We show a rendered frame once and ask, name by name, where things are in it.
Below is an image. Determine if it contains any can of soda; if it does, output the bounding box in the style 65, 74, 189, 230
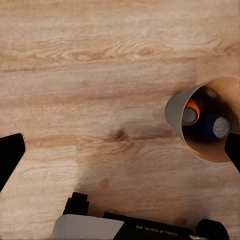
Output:
182, 97, 200, 126
187, 115, 231, 139
181, 96, 206, 131

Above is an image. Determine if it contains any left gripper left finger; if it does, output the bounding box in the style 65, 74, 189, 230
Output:
0, 133, 26, 192

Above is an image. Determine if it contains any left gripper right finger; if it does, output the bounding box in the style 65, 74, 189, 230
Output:
224, 133, 240, 172

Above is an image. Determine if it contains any trash can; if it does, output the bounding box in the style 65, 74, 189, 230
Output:
164, 77, 240, 164

